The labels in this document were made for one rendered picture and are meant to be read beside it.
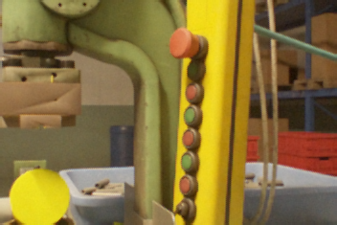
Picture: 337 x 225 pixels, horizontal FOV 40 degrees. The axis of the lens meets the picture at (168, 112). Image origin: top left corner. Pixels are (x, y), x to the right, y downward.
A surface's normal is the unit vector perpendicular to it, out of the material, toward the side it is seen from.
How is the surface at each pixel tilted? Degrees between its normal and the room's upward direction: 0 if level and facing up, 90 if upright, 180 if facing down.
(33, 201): 74
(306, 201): 100
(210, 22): 85
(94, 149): 90
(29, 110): 90
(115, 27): 90
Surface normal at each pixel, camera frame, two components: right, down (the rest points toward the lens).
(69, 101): 0.31, 0.00
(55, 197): 0.29, -0.28
